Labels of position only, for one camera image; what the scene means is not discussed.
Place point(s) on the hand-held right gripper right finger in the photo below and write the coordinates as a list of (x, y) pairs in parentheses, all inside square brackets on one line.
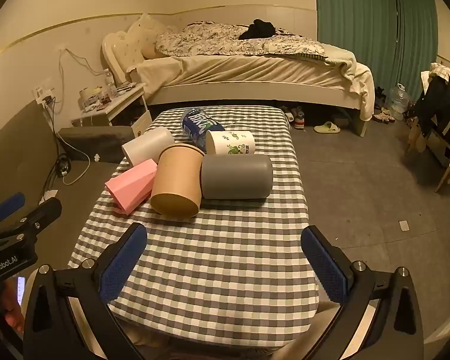
[(324, 264)]

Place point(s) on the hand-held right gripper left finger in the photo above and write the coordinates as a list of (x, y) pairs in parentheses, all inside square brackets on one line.
[(121, 266)]

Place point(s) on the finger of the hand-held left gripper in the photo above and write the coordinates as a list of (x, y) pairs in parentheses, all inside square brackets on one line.
[(9, 205), (41, 214)]

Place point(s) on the pink faceted cup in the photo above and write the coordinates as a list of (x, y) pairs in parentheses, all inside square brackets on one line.
[(133, 186)]

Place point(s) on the brown paper cup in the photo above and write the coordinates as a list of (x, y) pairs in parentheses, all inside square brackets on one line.
[(176, 180)]

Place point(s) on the plain white cup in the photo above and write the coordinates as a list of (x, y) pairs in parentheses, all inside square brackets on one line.
[(149, 145)]

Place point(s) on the grey cup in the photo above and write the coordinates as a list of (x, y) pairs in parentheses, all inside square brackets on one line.
[(236, 176)]

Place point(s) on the white cup with green print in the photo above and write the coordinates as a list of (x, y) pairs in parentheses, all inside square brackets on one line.
[(228, 143)]

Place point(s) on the person's left hand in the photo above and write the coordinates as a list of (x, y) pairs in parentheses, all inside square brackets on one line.
[(14, 309)]

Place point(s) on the white paper scrap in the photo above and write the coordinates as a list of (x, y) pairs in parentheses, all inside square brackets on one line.
[(404, 225)]

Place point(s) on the grey white checked tablecloth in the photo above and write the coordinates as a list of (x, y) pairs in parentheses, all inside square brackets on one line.
[(217, 262)]

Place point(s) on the white nightstand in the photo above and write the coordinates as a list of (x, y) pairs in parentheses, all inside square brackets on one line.
[(125, 109)]

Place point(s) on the green slipper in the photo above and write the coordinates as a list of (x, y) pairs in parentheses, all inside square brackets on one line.
[(327, 128)]

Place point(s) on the grey sneaker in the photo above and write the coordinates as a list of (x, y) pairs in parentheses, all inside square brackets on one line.
[(299, 122)]

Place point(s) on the clear plastic bottle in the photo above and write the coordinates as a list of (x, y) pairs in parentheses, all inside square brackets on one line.
[(108, 78)]

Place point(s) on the beige sandals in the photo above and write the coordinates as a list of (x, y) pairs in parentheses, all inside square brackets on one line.
[(383, 116)]

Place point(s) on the blue label plastic bottle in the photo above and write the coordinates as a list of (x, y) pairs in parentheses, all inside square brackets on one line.
[(195, 124)]

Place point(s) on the wooden chair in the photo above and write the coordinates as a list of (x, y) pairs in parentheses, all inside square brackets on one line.
[(448, 150)]

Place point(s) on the large clear water jug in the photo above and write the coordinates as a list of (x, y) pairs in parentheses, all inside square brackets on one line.
[(398, 101)]

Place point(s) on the dark jacket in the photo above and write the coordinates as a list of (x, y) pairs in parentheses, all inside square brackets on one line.
[(437, 101)]

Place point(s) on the cream pillow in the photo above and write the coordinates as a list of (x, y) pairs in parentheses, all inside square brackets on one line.
[(142, 33)]

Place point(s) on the cream bed sheet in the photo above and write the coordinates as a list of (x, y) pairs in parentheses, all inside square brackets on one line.
[(247, 68)]

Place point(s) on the checked shirt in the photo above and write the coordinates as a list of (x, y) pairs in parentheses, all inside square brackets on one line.
[(440, 70)]

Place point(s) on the black garment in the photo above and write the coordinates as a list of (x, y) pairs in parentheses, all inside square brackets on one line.
[(256, 30)]

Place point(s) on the printed quilt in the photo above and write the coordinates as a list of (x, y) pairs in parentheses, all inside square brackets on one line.
[(217, 41)]

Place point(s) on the green curtain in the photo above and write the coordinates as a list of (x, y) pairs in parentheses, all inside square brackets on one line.
[(352, 15)]

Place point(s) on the white wall socket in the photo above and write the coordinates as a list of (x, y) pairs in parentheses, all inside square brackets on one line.
[(43, 93)]

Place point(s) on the white bed frame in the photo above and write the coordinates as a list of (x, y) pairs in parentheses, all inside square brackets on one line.
[(247, 92)]

